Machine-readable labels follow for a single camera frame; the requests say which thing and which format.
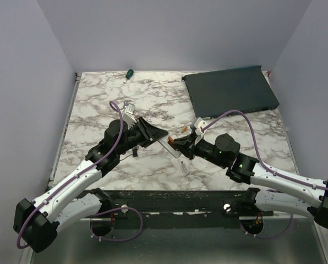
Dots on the black cable connector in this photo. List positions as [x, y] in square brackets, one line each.
[135, 152]

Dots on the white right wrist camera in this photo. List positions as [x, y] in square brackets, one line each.
[197, 125]

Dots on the dark flat network switch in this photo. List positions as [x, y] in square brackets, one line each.
[245, 89]

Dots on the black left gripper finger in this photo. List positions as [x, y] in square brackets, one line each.
[147, 143]
[151, 132]

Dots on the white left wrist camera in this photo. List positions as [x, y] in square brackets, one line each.
[128, 115]

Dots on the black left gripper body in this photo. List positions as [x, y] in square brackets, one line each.
[136, 136]

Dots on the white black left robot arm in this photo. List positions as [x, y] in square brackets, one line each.
[37, 222]

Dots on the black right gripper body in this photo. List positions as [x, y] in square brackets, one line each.
[203, 148]

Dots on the white remote control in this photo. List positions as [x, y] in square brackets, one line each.
[164, 143]

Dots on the aluminium front rail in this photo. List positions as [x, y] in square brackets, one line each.
[114, 217]

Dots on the aluminium rail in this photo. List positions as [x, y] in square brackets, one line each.
[114, 217]
[64, 131]

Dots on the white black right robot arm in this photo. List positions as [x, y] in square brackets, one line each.
[298, 195]

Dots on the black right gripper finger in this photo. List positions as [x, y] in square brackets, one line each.
[183, 139]
[184, 149]

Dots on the green handled screwdriver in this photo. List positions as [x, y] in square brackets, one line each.
[128, 75]

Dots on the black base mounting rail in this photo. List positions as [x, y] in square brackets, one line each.
[96, 202]

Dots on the aluminium left side rail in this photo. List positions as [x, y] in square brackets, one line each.
[64, 131]

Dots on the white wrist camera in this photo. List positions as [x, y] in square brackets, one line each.
[197, 125]
[128, 115]

